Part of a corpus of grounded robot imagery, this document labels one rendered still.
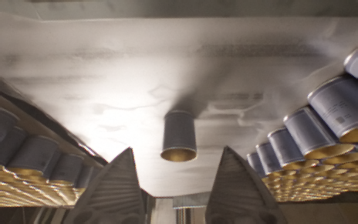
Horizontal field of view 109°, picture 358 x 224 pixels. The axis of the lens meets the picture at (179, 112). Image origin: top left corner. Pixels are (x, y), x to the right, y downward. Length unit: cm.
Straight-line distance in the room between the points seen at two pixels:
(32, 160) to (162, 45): 39
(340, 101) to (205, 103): 19
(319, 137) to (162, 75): 28
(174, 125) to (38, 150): 34
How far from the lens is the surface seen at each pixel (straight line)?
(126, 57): 20
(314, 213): 349
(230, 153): 18
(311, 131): 33
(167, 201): 305
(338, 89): 30
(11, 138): 46
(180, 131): 23
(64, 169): 55
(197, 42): 18
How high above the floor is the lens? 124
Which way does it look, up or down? 39 degrees down
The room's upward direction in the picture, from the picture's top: 180 degrees clockwise
